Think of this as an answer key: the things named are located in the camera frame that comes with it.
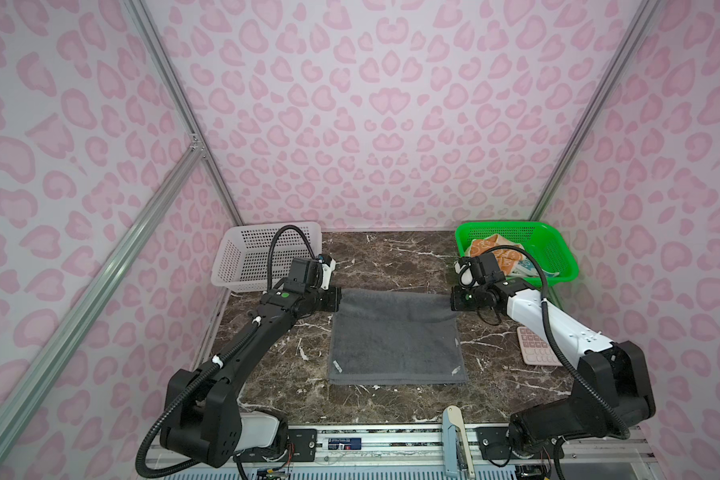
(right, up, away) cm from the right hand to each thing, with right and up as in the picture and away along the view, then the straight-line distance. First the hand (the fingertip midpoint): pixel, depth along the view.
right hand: (453, 296), depth 87 cm
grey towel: (-17, -13, +4) cm, 21 cm away
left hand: (-32, +2, -3) cm, 32 cm away
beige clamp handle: (-3, -28, -12) cm, 31 cm away
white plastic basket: (-71, +11, +22) cm, 75 cm away
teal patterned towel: (+31, +7, +19) cm, 37 cm away
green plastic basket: (+37, +18, +23) cm, 47 cm away
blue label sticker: (-30, -33, -15) cm, 48 cm away
